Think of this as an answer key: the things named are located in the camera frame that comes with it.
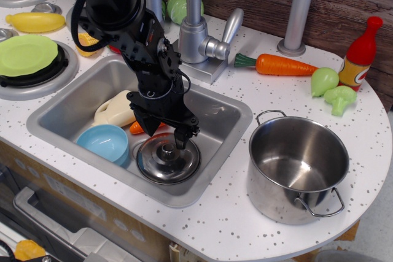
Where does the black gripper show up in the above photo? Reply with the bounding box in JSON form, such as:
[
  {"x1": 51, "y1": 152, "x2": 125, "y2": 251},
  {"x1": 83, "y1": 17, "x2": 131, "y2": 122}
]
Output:
[{"x1": 121, "y1": 37, "x2": 199, "y2": 150}]

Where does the steel pot lid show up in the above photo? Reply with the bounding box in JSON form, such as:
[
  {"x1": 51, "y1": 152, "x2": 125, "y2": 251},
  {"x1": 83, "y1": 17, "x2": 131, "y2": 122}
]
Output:
[{"x1": 136, "y1": 133, "x2": 201, "y2": 185}]

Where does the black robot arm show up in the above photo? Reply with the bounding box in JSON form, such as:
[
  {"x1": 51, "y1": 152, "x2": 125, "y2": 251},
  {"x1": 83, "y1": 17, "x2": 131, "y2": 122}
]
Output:
[{"x1": 71, "y1": 0, "x2": 199, "y2": 149}]

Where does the stainless steel pot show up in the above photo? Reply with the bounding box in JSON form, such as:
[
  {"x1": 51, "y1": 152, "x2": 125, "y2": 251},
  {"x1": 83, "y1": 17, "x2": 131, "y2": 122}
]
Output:
[{"x1": 246, "y1": 110, "x2": 349, "y2": 225}]

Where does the orange toy carrot half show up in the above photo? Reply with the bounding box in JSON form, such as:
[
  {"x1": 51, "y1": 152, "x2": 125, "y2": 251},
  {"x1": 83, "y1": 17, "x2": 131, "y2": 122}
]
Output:
[{"x1": 129, "y1": 120, "x2": 166, "y2": 135}]

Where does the cream toy milk jug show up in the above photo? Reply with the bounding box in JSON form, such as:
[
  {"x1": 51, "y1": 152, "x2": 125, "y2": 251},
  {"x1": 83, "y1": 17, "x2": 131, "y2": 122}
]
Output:
[{"x1": 91, "y1": 90, "x2": 136, "y2": 127}]

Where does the light blue toy bowl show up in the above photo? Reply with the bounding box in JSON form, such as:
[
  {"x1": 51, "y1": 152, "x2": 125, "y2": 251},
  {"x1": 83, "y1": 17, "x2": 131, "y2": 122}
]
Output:
[{"x1": 76, "y1": 125, "x2": 130, "y2": 166}]

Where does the silver toy faucet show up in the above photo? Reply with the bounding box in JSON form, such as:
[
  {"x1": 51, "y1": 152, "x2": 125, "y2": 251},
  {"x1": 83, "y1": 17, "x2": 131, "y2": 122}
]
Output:
[{"x1": 177, "y1": 0, "x2": 244, "y2": 84}]

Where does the red toy chili pepper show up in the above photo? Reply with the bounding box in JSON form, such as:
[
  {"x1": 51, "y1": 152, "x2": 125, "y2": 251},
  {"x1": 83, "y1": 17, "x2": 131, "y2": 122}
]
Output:
[{"x1": 107, "y1": 45, "x2": 121, "y2": 55}]

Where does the silver toy sink basin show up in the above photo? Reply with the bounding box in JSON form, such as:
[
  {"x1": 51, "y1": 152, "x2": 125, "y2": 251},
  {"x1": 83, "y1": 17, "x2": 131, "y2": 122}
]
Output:
[{"x1": 26, "y1": 56, "x2": 252, "y2": 207}]

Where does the front left stove burner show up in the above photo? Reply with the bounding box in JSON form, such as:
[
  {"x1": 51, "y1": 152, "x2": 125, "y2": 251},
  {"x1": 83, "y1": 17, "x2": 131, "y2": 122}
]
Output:
[{"x1": 1, "y1": 40, "x2": 79, "y2": 101}]

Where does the yellow toy corn cob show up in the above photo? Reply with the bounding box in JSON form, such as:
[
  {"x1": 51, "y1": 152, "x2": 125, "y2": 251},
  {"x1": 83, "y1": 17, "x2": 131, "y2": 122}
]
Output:
[{"x1": 76, "y1": 33, "x2": 98, "y2": 57}]

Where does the green toy cabbage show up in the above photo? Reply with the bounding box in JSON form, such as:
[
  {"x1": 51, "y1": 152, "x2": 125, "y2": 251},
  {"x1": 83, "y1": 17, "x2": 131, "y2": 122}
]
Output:
[{"x1": 166, "y1": 0, "x2": 187, "y2": 25}]

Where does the whole toy carrot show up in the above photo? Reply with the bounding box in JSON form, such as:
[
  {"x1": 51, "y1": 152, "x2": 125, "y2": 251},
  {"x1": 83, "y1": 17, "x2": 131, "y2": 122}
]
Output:
[{"x1": 234, "y1": 53, "x2": 318, "y2": 76}]

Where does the back right stove burner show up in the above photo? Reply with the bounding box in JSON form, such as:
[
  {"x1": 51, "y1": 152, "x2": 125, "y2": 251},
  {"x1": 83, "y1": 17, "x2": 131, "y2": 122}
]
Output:
[{"x1": 65, "y1": 7, "x2": 88, "y2": 33}]

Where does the green toy plate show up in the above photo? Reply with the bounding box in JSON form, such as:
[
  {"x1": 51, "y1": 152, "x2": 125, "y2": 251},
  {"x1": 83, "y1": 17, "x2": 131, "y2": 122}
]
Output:
[{"x1": 1, "y1": 35, "x2": 58, "y2": 77}]

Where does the light green toy pear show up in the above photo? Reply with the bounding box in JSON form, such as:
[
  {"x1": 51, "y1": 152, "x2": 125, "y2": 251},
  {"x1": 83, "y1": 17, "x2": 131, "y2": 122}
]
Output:
[{"x1": 311, "y1": 67, "x2": 339, "y2": 97}]

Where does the silver stove knob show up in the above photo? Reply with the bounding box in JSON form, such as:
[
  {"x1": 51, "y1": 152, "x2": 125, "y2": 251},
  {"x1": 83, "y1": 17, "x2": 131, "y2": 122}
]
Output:
[{"x1": 31, "y1": 2, "x2": 62, "y2": 15}]

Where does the yellow toy banana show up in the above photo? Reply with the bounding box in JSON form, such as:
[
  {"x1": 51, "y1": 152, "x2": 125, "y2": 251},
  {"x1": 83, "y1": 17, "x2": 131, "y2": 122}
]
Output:
[{"x1": 6, "y1": 12, "x2": 66, "y2": 33}]

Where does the green toy broccoli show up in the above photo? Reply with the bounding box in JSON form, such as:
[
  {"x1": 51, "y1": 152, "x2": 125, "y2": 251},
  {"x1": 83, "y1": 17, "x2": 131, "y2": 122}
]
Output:
[{"x1": 324, "y1": 85, "x2": 357, "y2": 117}]

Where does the yellow toy on floor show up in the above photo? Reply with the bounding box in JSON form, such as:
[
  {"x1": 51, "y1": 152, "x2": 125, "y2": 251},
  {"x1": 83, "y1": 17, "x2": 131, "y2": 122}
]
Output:
[{"x1": 14, "y1": 240, "x2": 46, "y2": 261}]

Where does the red toy ketchup bottle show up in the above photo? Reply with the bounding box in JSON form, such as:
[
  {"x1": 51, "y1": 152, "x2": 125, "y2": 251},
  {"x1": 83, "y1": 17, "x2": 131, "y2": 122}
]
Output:
[{"x1": 338, "y1": 16, "x2": 383, "y2": 91}]

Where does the toy oven door handle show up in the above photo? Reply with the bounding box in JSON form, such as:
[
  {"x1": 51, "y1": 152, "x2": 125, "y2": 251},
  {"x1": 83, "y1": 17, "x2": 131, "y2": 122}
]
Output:
[{"x1": 13, "y1": 187, "x2": 95, "y2": 261}]

